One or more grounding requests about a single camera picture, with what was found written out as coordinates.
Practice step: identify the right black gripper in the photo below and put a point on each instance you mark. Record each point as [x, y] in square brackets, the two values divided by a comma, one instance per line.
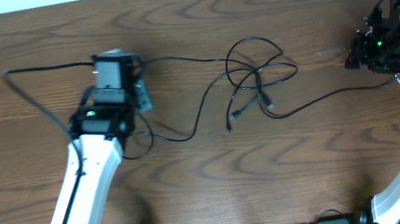
[359, 54]

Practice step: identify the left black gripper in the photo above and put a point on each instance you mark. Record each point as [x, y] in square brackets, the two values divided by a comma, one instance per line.
[145, 103]

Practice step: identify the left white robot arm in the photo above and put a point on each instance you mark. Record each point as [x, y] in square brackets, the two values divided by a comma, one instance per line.
[97, 133]

